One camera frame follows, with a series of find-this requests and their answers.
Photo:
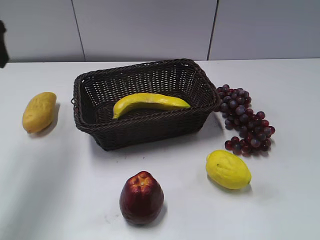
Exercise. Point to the yellow banana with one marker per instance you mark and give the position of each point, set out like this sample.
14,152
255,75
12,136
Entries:
147,101

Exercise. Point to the dark woven wicker basket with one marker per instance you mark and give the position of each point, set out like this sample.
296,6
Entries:
96,92

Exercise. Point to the dark red apple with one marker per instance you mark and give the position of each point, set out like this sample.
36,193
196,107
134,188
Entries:
141,199

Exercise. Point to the yellow lemon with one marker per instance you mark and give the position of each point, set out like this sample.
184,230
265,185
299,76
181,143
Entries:
227,170

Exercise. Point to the purple grape bunch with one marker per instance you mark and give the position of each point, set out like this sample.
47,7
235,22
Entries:
254,130

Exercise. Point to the orange-yellow mango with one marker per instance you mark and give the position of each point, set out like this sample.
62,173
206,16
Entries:
39,113

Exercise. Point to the dark object at left edge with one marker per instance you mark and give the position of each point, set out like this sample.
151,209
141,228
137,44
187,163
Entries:
4,57

